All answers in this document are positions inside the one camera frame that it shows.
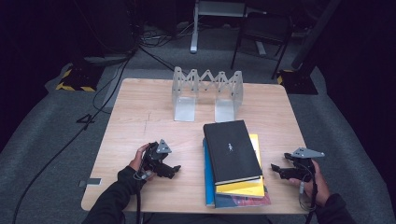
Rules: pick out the light blue book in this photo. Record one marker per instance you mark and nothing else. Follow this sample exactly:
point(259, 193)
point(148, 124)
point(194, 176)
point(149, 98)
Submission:
point(208, 174)

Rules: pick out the black hardcover book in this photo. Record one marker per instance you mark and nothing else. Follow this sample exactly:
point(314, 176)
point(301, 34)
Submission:
point(232, 149)

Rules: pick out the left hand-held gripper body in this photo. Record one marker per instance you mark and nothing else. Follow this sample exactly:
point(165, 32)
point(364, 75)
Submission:
point(152, 158)

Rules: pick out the person's right hand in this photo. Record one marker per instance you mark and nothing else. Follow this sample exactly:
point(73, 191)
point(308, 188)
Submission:
point(320, 186)

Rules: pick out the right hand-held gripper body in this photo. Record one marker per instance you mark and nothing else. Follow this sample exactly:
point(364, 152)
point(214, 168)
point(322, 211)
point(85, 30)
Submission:
point(303, 168)

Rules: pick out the person's left hand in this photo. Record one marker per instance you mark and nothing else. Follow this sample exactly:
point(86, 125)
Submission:
point(136, 161)

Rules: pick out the expandable metal book rack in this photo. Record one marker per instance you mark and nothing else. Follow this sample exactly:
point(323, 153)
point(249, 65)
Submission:
point(207, 84)

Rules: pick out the white desk leg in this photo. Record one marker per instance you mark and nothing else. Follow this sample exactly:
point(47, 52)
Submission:
point(194, 31)

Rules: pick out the stand base with striped tape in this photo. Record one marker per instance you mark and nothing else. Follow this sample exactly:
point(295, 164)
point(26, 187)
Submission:
point(299, 82)
point(79, 79)

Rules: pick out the grey slanted pole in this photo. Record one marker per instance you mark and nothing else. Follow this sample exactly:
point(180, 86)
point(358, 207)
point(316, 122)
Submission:
point(314, 34)

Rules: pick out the yellow book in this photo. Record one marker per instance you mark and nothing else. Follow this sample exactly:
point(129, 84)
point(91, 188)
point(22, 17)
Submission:
point(246, 189)

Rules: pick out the person's dark clothing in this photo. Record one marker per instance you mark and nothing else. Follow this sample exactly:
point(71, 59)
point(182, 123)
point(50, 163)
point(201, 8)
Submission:
point(205, 219)

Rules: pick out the black metal chair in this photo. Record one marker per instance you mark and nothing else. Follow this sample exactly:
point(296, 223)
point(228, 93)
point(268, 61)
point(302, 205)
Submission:
point(264, 31)

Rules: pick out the small grey tag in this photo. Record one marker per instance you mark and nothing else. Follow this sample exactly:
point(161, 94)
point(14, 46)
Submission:
point(91, 182)

